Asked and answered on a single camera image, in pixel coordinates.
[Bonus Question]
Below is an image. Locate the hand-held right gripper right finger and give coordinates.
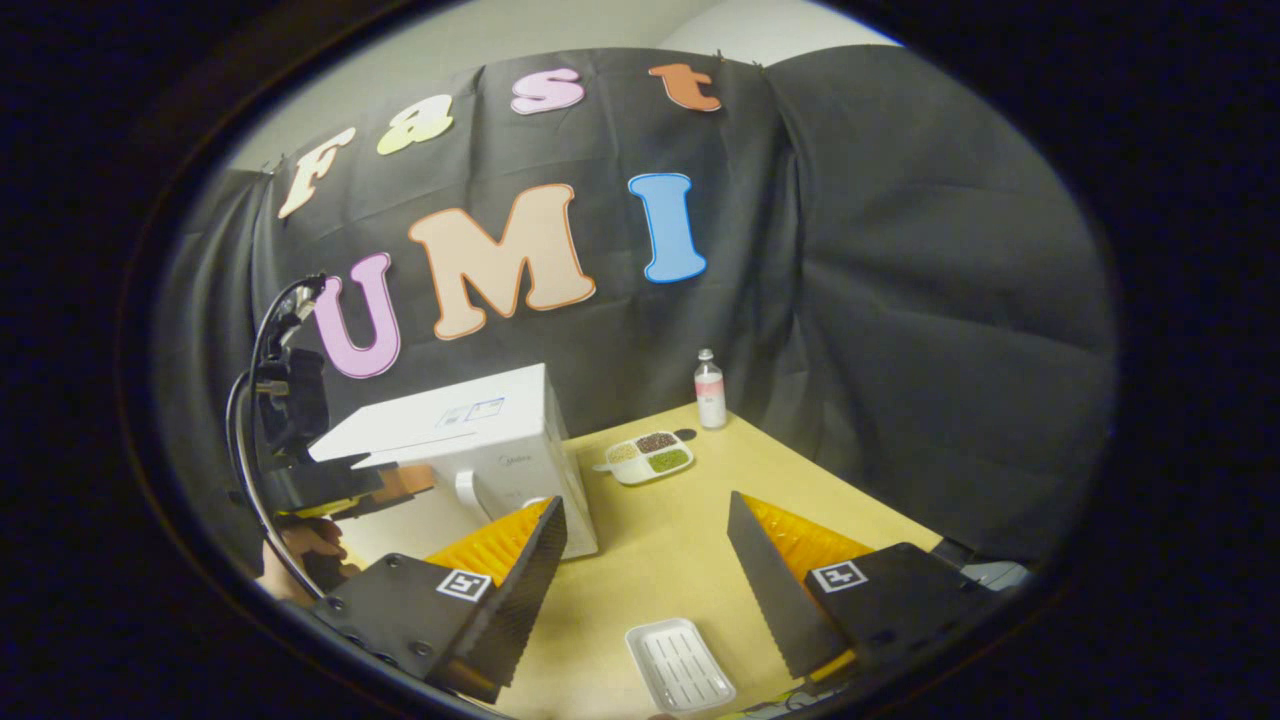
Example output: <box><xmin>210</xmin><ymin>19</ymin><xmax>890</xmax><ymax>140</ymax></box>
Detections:
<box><xmin>726</xmin><ymin>490</ymin><xmax>1004</xmax><ymax>686</ymax></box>

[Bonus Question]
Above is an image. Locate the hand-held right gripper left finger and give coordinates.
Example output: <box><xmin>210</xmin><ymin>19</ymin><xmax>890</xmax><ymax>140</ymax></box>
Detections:
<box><xmin>305</xmin><ymin>497</ymin><xmax>568</xmax><ymax>704</ymax></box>

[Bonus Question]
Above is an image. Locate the white microwave oven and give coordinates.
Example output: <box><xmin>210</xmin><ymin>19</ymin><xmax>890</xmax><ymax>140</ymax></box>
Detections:
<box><xmin>308</xmin><ymin>363</ymin><xmax>600</xmax><ymax>571</ymax></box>

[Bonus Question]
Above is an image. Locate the white ribbed tray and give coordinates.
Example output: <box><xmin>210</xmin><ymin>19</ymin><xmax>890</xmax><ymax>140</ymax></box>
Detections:
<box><xmin>625</xmin><ymin>617</ymin><xmax>738</xmax><ymax>715</ymax></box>

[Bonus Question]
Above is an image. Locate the sectioned dish of grains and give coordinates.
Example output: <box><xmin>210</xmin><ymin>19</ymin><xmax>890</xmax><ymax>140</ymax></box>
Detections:
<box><xmin>593</xmin><ymin>430</ymin><xmax>695</xmax><ymax>487</ymax></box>

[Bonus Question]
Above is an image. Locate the clear bottle with pink label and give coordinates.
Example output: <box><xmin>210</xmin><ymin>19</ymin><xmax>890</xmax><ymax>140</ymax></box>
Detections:
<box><xmin>694</xmin><ymin>348</ymin><xmax>728</xmax><ymax>431</ymax></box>

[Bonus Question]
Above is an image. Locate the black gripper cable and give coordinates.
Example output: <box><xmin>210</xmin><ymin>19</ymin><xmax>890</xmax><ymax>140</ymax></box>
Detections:
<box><xmin>225</xmin><ymin>275</ymin><xmax>331</xmax><ymax>601</ymax></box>

